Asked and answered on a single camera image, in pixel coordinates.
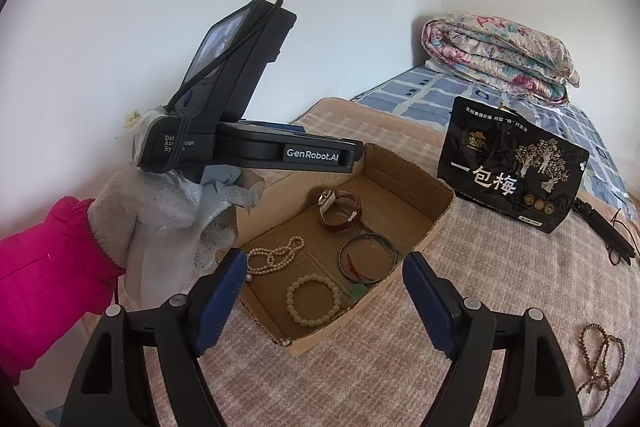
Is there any phone on gripper mount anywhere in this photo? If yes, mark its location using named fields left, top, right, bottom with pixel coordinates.
left=181, top=8, right=250, bottom=90

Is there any dark green bangle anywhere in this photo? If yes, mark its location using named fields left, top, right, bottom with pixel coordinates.
left=336, top=232, right=400, bottom=286

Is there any white gloved left hand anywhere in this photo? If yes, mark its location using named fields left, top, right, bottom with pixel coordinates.
left=88, top=166, right=265, bottom=309

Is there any folded floral quilt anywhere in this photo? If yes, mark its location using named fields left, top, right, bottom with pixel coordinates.
left=421, top=12, right=580, bottom=106

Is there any pink sleeve forearm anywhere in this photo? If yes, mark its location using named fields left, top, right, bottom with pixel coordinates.
left=0, top=196, right=125, bottom=386

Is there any cardboard box tray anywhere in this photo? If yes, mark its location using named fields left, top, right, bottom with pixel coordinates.
left=236, top=144, right=454, bottom=357

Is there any black snack bag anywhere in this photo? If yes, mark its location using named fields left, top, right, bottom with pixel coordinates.
left=437, top=96, right=589, bottom=234

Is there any white pearl necklace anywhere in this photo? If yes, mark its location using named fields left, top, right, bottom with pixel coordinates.
left=243, top=235, right=306, bottom=281

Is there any black folded tripod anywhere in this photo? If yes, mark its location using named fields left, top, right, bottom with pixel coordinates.
left=573, top=197, right=636, bottom=265

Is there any cream bead bracelet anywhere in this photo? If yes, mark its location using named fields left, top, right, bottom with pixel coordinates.
left=285, top=273, right=346, bottom=327

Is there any brown wooden bead necklace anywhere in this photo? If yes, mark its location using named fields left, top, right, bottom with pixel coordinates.
left=574, top=323, right=626, bottom=417

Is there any red strap wristwatch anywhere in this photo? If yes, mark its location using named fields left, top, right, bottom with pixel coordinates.
left=317, top=188, right=362, bottom=233

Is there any blue patterned bed sheet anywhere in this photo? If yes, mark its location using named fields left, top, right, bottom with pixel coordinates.
left=354, top=66, right=636, bottom=219

